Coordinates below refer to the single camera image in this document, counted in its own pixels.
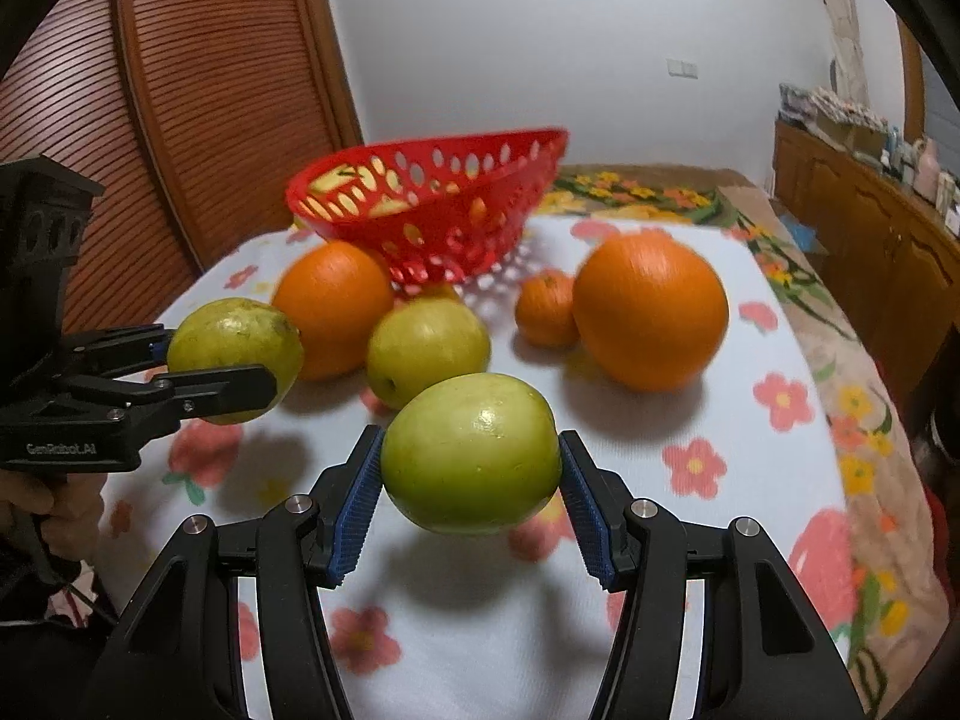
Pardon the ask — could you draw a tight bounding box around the yellow-green guava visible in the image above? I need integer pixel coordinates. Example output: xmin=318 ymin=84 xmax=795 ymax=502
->
xmin=166 ymin=298 xmax=304 ymax=426

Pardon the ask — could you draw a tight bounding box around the medium orange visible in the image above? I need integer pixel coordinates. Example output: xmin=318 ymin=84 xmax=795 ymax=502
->
xmin=272 ymin=241 xmax=394 ymax=382

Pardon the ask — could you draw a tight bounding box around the small green guava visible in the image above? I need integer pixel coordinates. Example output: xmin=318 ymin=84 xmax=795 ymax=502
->
xmin=381 ymin=372 xmax=562 ymax=535

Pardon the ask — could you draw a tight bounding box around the large orange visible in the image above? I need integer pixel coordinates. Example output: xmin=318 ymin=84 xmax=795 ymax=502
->
xmin=573 ymin=227 xmax=729 ymax=392

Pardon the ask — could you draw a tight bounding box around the person's left hand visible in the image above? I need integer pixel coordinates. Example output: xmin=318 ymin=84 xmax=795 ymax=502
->
xmin=2 ymin=472 xmax=107 ymax=561

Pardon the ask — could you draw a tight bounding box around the floral bed blanket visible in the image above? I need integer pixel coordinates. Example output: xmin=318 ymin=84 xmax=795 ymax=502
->
xmin=539 ymin=164 xmax=958 ymax=718

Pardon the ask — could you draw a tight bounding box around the green guava middle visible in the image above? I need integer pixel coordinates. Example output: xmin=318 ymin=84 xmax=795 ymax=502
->
xmin=366 ymin=298 xmax=491 ymax=410

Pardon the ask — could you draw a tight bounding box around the yellow plush toy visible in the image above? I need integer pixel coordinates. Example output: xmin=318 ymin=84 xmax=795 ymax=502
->
xmin=288 ymin=158 xmax=416 ymax=224

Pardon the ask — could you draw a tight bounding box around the brown louvered wardrobe door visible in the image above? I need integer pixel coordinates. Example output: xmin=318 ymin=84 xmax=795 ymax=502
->
xmin=2 ymin=0 xmax=361 ymax=332

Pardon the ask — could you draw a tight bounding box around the red perforated plastic basket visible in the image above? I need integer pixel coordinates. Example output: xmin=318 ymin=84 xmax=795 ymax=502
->
xmin=285 ymin=127 xmax=569 ymax=286

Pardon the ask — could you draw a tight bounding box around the small tangerine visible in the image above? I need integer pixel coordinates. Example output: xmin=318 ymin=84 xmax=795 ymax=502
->
xmin=514 ymin=270 xmax=579 ymax=349

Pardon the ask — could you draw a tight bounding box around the wooden sideboard cabinet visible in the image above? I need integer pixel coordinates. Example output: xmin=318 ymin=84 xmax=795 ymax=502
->
xmin=773 ymin=121 xmax=958 ymax=413

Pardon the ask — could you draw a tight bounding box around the pink jug on sideboard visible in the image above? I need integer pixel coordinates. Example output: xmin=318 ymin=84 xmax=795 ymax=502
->
xmin=913 ymin=137 xmax=940 ymax=205

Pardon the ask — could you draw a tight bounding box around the beige curtain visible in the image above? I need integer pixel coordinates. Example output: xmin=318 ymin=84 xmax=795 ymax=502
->
xmin=823 ymin=0 xmax=871 ymax=107

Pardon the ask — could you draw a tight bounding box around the white wall switch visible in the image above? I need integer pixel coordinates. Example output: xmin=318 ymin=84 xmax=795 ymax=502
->
xmin=665 ymin=59 xmax=698 ymax=80

